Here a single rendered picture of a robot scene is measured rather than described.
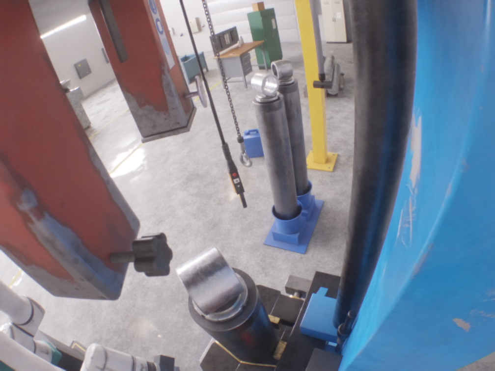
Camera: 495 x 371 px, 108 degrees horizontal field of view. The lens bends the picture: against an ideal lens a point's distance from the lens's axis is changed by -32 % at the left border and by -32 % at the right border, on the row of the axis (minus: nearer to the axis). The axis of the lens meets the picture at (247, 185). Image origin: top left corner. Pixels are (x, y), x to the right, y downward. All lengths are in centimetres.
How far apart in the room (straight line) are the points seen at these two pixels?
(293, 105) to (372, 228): 168
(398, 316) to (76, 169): 30
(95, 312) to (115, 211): 291
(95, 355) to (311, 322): 73
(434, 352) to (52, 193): 40
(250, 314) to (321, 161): 292
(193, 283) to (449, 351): 52
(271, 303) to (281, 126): 115
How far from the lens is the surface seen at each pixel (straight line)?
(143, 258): 22
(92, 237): 24
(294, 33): 1144
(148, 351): 259
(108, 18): 37
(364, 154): 38
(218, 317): 74
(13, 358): 92
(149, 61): 51
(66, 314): 348
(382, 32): 31
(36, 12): 41
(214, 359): 124
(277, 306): 125
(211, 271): 63
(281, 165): 198
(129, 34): 52
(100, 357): 76
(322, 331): 101
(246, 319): 74
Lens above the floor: 215
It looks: 40 degrees down
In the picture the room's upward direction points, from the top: 15 degrees counter-clockwise
